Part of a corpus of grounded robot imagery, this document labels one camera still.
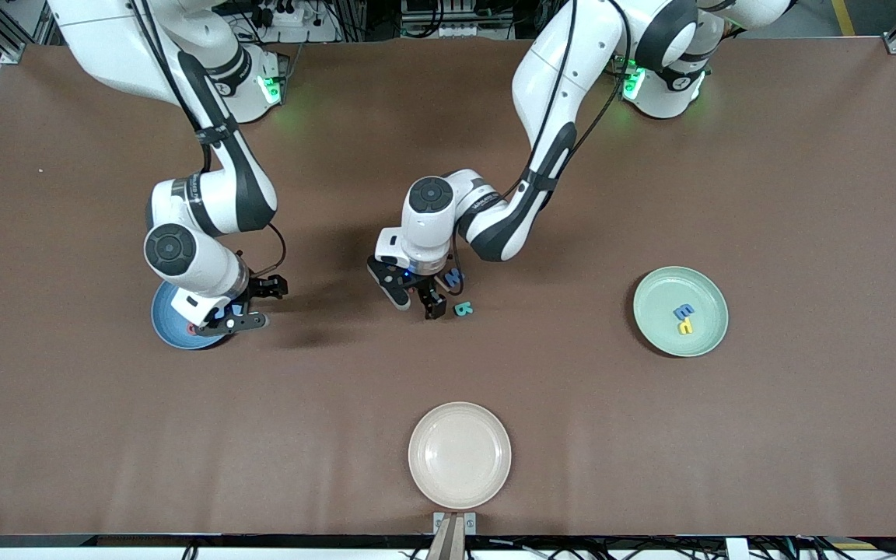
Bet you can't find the brown table mat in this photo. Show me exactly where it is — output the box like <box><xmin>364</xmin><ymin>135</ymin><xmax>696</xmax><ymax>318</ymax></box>
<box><xmin>0</xmin><ymin>39</ymin><xmax>896</xmax><ymax>537</ymax></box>

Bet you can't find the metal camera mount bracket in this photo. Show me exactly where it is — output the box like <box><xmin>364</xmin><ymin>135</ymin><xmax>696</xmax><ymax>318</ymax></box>
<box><xmin>432</xmin><ymin>511</ymin><xmax>478</xmax><ymax>560</ymax></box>

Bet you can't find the white power strip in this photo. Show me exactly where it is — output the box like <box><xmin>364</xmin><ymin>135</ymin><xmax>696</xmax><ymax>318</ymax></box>
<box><xmin>250</xmin><ymin>0</ymin><xmax>340</xmax><ymax>44</ymax></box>

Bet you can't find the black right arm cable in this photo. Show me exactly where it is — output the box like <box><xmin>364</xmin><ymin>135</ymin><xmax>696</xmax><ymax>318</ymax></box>
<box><xmin>129</xmin><ymin>0</ymin><xmax>288</xmax><ymax>277</ymax></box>

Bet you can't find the green plate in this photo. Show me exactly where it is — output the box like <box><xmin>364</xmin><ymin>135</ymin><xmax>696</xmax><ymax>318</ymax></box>
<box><xmin>633</xmin><ymin>266</ymin><xmax>730</xmax><ymax>359</ymax></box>

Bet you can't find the blue plate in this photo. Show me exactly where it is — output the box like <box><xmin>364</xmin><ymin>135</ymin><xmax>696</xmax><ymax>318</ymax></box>
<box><xmin>151</xmin><ymin>280</ymin><xmax>231</xmax><ymax>351</ymax></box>

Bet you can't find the beige plate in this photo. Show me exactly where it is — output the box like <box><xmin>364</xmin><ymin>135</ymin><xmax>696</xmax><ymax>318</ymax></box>
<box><xmin>408</xmin><ymin>401</ymin><xmax>513</xmax><ymax>510</ymax></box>

